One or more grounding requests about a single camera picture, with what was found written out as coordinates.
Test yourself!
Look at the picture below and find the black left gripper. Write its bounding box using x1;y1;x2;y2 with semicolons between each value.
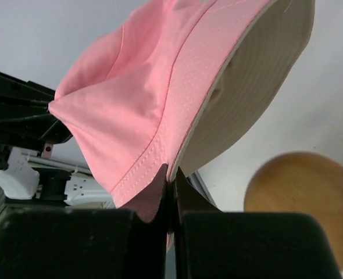
0;72;72;151

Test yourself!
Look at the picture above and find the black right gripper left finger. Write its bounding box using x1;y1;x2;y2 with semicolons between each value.
0;208;172;279

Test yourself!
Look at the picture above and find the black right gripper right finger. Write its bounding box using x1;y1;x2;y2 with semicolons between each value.
174;171;341;278

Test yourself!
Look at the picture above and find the pink bucket hat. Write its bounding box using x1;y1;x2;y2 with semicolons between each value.
49;1;271;219

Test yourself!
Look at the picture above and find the cream bucket hat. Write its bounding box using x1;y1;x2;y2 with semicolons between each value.
168;1;315;180

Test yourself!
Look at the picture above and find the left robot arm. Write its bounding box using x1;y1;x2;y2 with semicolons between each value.
0;72;114;217

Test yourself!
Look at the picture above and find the wooden hat stand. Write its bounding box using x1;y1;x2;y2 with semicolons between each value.
244;152;343;272

